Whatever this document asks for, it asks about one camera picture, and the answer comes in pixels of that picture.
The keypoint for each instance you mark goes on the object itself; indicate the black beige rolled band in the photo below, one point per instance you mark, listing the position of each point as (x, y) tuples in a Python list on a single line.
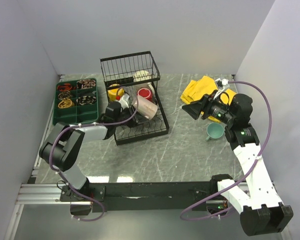
[(86, 100)]

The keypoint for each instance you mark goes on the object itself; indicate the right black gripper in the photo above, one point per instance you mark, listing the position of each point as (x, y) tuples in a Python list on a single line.
[(205, 105)]

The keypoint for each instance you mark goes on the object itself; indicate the red mug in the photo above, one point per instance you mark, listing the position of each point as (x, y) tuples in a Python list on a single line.
[(146, 94)]

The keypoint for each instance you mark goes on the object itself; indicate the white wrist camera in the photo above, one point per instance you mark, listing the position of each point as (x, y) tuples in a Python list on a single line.
[(124, 100), (222, 86)]

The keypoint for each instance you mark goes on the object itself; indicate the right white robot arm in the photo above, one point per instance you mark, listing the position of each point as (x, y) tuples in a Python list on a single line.
[(261, 210)]

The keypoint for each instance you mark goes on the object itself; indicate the green compartment tray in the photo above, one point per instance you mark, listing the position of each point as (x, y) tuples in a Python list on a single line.
[(76, 114)]

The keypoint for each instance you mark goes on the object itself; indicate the small teal cup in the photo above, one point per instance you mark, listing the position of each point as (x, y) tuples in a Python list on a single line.
[(214, 131)]

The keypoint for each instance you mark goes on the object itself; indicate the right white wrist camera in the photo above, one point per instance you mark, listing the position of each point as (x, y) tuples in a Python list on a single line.
[(222, 86)]

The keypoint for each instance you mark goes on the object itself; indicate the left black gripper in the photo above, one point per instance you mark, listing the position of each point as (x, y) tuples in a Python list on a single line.
[(134, 120)]

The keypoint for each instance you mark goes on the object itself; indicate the black wire dish rack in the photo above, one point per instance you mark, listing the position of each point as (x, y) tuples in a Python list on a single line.
[(119, 70)]

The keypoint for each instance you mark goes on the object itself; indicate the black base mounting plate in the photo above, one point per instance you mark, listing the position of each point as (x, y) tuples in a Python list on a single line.
[(133, 196)]

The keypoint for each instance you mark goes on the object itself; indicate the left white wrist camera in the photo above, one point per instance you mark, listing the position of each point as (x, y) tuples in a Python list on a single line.
[(124, 100)]

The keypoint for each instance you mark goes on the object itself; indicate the folded yellow cloth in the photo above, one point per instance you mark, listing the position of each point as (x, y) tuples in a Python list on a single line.
[(197, 88)]

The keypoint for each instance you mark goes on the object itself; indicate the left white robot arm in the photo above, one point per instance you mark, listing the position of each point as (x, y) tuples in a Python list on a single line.
[(61, 148)]

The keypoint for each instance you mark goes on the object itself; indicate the pink mug lilac inside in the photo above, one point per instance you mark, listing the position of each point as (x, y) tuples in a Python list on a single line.
[(145, 107)]

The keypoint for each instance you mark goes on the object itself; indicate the black yellow rolled band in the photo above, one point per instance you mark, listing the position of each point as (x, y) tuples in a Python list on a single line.
[(64, 95)]

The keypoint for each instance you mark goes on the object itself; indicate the white floral mug green inside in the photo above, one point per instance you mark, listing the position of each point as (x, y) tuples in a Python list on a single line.
[(142, 75)]

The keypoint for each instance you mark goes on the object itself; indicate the orange black rolled band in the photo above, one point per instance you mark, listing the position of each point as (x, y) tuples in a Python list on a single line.
[(64, 87)]

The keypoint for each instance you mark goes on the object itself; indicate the yellow mug black handle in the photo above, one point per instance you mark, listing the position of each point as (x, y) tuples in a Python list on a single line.
[(115, 93)]

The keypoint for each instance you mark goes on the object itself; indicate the brown white rolled band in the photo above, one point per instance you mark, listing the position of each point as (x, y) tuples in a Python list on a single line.
[(86, 83)]

